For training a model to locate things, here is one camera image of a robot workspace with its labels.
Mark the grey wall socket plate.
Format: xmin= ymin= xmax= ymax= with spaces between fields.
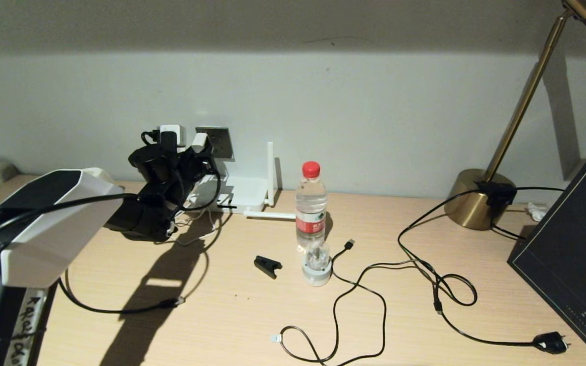
xmin=195 ymin=127 xmax=235 ymax=160

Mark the white handwritten tape label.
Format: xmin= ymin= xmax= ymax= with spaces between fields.
xmin=3 ymin=292 xmax=45 ymax=366

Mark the white power adapter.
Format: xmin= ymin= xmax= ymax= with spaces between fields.
xmin=191 ymin=133 xmax=214 ymax=153

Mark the thin white adapter cable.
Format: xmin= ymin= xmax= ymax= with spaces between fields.
xmin=171 ymin=201 xmax=222 ymax=248

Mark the white toilet paper roll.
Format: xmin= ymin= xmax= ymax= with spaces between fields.
xmin=82 ymin=167 xmax=123 ymax=193

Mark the brass desk lamp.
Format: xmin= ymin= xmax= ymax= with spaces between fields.
xmin=443 ymin=0 xmax=586 ymax=232

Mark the black box on lamp base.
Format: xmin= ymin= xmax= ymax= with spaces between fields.
xmin=475 ymin=182 xmax=517 ymax=213

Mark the dark gift bag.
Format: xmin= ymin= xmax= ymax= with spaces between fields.
xmin=507 ymin=159 xmax=586 ymax=366

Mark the small glass dome white base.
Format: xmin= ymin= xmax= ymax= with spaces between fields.
xmin=302 ymin=241 xmax=333 ymax=288

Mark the small black clip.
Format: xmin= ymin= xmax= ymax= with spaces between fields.
xmin=254 ymin=256 xmax=283 ymax=280

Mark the white router with antennas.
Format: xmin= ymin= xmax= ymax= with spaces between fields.
xmin=187 ymin=141 xmax=297 ymax=221

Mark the small white crumpled object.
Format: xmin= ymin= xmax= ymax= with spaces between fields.
xmin=524 ymin=203 xmax=546 ymax=223

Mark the black lamp power cord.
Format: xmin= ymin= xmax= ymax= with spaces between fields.
xmin=397 ymin=187 xmax=572 ymax=355

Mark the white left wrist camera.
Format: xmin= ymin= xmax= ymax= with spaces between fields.
xmin=160 ymin=125 xmax=187 ymax=148

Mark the water bottle red cap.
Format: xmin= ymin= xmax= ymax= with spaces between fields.
xmin=295 ymin=161 xmax=328 ymax=253

